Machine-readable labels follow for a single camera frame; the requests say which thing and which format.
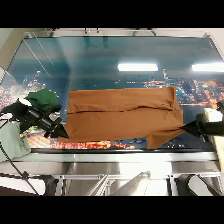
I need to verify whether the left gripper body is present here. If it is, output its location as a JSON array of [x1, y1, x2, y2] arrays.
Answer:
[[42, 118, 63, 139]]

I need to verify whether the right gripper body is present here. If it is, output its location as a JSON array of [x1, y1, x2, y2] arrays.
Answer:
[[195, 114, 208, 138]]

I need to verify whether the brown shirt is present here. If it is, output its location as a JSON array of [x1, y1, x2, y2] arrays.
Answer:
[[57, 85, 185, 150]]

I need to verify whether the dark green garment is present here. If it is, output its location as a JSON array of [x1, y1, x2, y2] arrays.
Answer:
[[25, 87, 62, 114]]

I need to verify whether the cream garment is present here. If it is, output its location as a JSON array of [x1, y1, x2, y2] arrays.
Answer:
[[203, 107, 224, 174]]

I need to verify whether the pale green garment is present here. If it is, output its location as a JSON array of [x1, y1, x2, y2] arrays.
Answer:
[[0, 120, 33, 163]]

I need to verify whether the black cable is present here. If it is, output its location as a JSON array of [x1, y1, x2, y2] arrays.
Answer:
[[0, 141, 41, 197]]

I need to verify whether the silver frame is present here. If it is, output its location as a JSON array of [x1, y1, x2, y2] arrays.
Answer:
[[0, 27, 224, 197]]

